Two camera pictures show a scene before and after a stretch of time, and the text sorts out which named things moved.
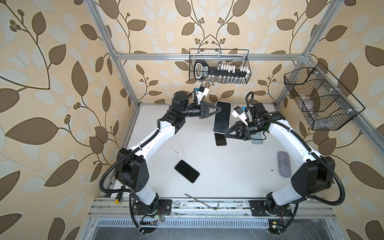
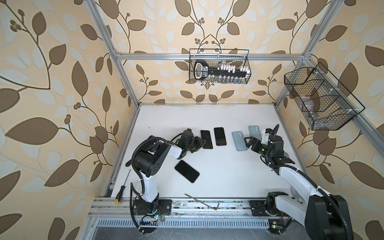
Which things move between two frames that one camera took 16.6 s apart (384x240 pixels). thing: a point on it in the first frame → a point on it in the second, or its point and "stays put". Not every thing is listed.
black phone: x=220 y=140 stays put
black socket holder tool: x=223 y=72 stays put
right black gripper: x=237 y=136 → x=252 y=139
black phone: x=222 y=119 → x=205 y=134
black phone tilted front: x=187 y=171 stays put
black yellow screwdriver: x=119 y=196 stays put
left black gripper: x=203 y=105 → x=199 y=143
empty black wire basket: x=325 y=103 stays put
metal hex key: x=215 y=208 stays put
